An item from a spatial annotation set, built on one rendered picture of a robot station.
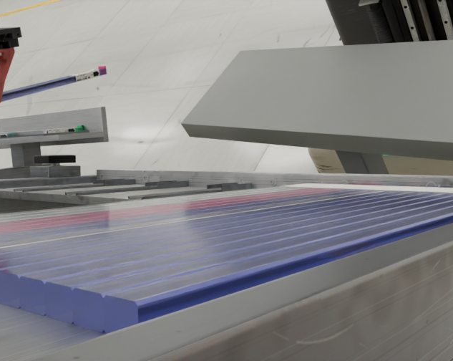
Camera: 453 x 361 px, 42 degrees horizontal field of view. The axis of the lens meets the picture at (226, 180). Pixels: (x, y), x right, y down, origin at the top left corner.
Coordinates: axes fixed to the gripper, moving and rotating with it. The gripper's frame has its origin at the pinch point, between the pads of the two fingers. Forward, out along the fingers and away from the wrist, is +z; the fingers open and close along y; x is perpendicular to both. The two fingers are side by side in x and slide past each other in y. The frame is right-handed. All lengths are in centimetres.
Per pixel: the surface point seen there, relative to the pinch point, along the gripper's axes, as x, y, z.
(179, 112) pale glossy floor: 152, -67, 40
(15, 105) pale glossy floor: 191, -208, 49
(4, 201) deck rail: -2.8, 1.7, 14.1
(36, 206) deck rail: 1.7, 2.8, 16.5
